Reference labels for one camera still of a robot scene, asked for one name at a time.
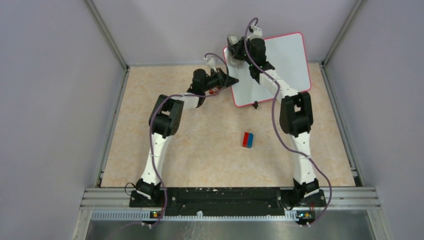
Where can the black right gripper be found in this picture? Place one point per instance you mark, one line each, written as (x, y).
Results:
(235, 49)

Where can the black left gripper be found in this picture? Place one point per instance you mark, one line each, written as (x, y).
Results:
(223, 80)

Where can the pink framed whiteboard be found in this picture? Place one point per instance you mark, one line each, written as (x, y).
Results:
(287, 54)

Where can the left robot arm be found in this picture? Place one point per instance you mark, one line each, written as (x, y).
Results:
(164, 123)

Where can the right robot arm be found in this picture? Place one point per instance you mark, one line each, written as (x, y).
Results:
(295, 115)

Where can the red owl figurine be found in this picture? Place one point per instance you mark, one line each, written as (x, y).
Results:
(214, 91)

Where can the red and blue block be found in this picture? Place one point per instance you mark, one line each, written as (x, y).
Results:
(247, 140)

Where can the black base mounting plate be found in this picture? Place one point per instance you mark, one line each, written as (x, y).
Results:
(228, 201)

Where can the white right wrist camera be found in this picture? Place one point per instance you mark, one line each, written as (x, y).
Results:
(256, 32)

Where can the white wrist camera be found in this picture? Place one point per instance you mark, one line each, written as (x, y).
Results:
(256, 32)
(210, 62)

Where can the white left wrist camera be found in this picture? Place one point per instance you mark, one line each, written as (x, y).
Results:
(210, 62)

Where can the white toothed cable rail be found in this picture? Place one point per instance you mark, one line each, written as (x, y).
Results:
(146, 215)

